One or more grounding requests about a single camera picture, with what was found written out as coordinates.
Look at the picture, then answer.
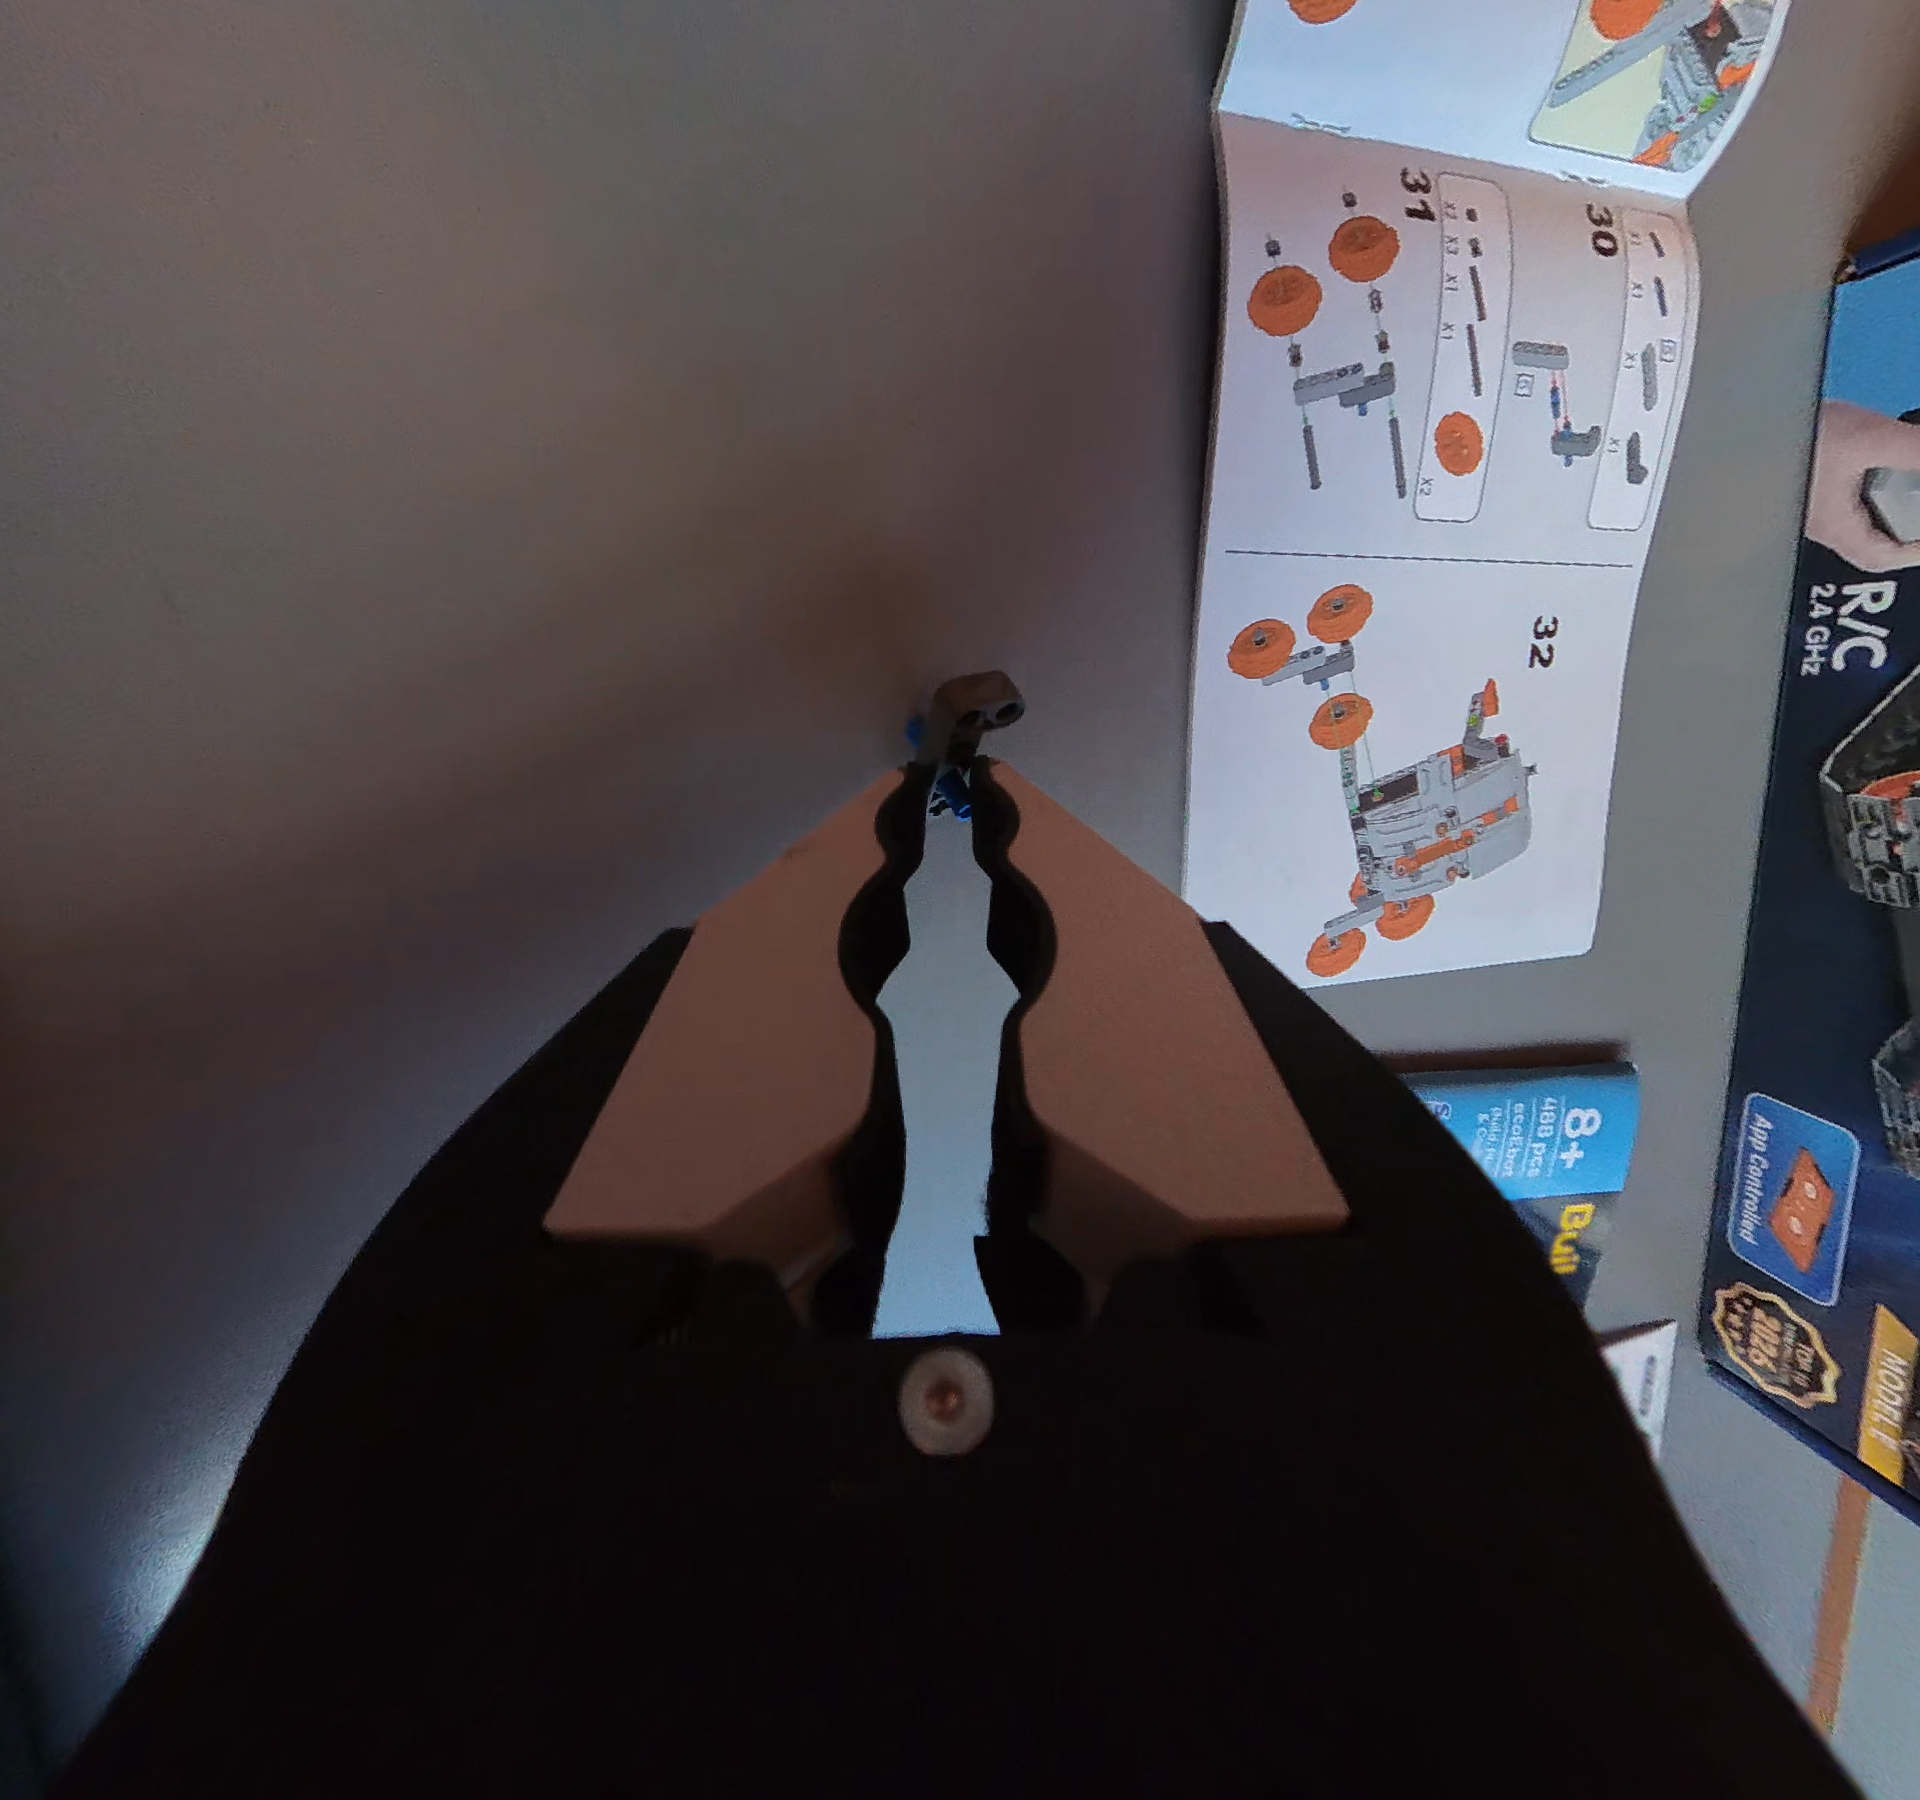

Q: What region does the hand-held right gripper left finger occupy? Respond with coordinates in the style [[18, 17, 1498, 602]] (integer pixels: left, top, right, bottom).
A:
[[540, 763, 919, 1337]]

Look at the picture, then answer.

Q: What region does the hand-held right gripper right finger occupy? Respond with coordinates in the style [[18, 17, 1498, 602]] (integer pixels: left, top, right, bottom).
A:
[[965, 756, 1351, 1337]]

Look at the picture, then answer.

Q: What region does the blue connector pin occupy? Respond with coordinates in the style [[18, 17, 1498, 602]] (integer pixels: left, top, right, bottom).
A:
[[903, 719, 974, 824]]

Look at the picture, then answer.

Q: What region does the grey angled building beam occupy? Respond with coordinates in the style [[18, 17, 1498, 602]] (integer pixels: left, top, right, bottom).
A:
[[929, 670, 1029, 781]]

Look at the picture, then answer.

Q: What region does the grey desk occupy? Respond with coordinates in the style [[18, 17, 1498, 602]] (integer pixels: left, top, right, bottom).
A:
[[0, 0, 1920, 1800]]

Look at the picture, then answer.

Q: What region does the blue building manual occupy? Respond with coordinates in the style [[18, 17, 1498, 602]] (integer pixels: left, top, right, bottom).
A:
[[1401, 1061, 1644, 1313]]

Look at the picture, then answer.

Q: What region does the white sticker sheet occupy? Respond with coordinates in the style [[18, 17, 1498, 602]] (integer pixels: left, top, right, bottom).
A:
[[1596, 1320, 1680, 1458]]

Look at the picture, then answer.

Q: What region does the open white instruction booklet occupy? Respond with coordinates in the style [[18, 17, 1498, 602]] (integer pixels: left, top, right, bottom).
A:
[[1175, 0, 1801, 991]]

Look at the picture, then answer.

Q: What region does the blue robot kit box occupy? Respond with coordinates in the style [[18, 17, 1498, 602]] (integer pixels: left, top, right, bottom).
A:
[[1693, 232, 1920, 1499]]

